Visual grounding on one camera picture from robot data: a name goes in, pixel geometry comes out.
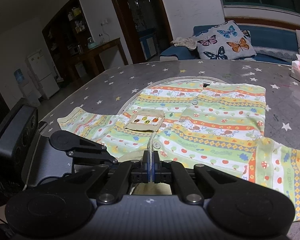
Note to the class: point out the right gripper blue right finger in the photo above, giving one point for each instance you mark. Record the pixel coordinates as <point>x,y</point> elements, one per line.
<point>177,177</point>

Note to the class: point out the dark wall shelf unit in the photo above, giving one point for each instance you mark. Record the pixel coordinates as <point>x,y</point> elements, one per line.
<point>66,36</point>

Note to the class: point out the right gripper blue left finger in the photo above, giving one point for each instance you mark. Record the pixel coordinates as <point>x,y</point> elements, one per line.
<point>123,178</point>

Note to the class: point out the water dispenser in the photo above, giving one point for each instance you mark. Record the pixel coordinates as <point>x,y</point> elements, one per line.
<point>27,88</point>

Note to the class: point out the butterfly print pillow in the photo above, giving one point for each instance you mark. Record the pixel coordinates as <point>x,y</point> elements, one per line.
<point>224,42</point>

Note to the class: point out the blue corner sofa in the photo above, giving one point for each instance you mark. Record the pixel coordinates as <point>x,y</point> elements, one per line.
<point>274,45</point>

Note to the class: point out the crumpled beige cloth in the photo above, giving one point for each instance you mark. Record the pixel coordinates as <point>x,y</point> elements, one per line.
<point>188,43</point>

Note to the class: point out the dark wooden side table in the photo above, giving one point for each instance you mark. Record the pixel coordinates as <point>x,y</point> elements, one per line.
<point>100,57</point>

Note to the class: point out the colourful patterned children's shirt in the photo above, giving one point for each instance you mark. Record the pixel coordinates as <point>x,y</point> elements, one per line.
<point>222,127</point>

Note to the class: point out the white refrigerator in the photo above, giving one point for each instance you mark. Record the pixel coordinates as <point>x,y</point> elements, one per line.
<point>41,74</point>

